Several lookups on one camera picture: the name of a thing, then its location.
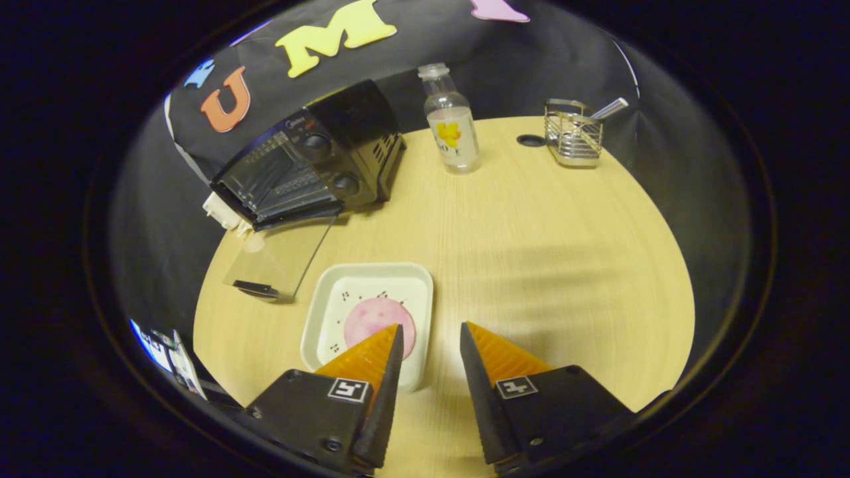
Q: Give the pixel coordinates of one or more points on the black round table grommet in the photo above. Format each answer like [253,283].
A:
[531,140]

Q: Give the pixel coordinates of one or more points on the white blue printed package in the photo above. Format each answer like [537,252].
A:
[182,372]

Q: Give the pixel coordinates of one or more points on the white square plate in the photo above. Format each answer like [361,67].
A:
[358,282]

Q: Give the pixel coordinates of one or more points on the clear bottle with yellow label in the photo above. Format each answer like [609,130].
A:
[451,143]

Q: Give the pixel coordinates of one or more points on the black electric oven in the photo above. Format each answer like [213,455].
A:
[358,126]

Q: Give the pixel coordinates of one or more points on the pink meat slice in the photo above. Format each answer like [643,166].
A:
[372,318]

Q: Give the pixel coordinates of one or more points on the white divided dish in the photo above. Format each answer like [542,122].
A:
[219,212]

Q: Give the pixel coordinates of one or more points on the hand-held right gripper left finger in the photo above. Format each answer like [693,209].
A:
[385,411]

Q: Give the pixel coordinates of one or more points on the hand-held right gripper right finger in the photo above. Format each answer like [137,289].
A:
[481,411]

